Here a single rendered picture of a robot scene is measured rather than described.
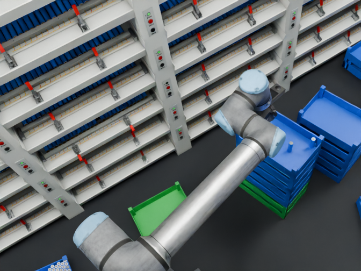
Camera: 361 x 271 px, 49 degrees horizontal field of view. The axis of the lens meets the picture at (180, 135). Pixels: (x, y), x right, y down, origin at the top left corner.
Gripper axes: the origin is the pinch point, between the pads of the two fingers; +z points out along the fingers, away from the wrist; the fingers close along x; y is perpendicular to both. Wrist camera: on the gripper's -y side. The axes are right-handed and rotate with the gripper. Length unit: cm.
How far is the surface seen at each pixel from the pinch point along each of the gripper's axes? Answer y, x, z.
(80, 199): 84, -65, 33
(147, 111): 27, -51, 7
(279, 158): 9.7, 10.7, 12.8
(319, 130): -15.5, 13.2, 33.5
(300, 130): -5.8, 10.4, 14.3
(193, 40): -9.6, -46.3, -7.2
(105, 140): 50, -56, 2
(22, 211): 102, -72, 8
